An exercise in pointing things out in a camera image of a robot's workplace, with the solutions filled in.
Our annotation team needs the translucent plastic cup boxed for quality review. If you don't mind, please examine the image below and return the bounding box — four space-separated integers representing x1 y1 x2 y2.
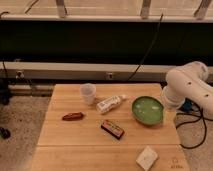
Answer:
80 83 96 105

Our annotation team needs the black hanging cable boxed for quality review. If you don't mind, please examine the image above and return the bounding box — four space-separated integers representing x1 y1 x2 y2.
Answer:
125 12 165 83

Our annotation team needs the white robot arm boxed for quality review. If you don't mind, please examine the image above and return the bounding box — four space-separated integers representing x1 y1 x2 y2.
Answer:
161 61 213 114

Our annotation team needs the black orange rectangular box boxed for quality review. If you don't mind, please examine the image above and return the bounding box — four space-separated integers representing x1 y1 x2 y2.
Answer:
101 120 124 139

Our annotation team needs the black object on floor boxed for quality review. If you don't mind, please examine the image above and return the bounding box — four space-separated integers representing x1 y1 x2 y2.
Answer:
0 127 11 139

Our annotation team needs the blue object behind table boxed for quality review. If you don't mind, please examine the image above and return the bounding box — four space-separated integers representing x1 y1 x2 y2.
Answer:
180 99 192 112

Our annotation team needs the brown chocolate bar wrapper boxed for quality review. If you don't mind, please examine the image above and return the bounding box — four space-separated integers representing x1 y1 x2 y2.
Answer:
62 112 84 121

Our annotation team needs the black cable on floor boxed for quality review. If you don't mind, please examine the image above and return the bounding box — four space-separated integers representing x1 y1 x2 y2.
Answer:
175 103 213 150

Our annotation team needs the green ceramic bowl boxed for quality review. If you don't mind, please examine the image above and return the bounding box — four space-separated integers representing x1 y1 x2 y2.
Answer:
131 96 164 126

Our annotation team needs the grey wall rail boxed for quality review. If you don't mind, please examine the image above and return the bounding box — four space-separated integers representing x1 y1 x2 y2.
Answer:
0 60 213 83

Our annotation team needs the white tube with label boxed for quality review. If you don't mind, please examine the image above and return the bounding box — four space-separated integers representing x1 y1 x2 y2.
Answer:
96 95 126 114

